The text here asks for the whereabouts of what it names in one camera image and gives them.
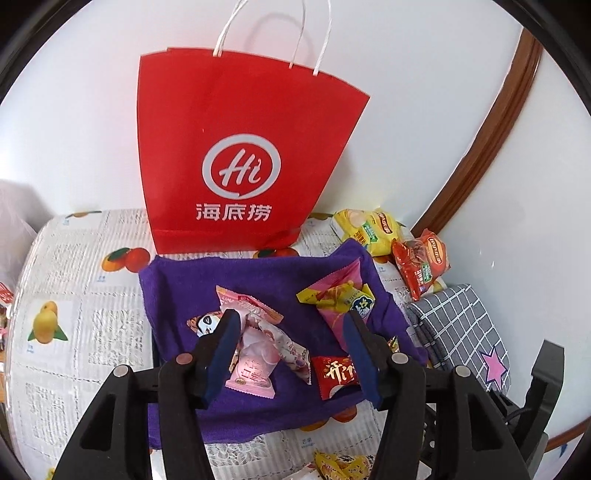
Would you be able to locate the grey checked folded cloth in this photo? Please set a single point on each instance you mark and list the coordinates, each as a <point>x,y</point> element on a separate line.
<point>455,328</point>

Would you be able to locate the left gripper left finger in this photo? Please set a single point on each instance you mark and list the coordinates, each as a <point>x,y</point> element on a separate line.
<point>189,383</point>

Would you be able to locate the panda red snack packet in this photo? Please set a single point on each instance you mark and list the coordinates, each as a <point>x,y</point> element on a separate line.
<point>204,324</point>

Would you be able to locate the brown wooden door frame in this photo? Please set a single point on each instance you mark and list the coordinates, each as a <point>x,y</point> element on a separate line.
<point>490,138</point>

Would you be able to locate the red paper shopping bag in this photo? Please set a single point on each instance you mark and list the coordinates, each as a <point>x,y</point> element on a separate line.
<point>234,148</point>

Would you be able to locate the pink yellow chips bag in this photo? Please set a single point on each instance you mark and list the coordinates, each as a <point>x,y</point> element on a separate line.
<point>338,293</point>

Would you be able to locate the pink bear snack packet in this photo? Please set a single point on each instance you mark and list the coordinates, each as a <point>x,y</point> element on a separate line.
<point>293,354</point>

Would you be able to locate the yellow potato chips bag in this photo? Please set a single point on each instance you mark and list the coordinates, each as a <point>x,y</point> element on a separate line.
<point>375,230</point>

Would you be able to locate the yellow wrapped candies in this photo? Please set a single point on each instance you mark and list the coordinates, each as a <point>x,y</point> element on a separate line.
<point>343,467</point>

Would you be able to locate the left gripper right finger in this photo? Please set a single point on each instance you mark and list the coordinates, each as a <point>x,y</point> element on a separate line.
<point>394,383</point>

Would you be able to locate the red orange chips bag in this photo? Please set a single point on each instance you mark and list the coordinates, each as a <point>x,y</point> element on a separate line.
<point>421,262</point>

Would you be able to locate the purple towel tray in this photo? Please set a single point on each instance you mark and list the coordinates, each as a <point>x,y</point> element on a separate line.
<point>175,291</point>

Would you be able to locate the fruit print tablecloth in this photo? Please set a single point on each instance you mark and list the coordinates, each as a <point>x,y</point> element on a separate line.
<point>101,313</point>

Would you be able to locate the red gold festive packet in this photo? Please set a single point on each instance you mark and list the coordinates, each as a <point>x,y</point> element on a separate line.
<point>336,376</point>

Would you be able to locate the pink strawberry snack packet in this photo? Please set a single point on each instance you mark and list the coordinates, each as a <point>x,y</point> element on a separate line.
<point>257,353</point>

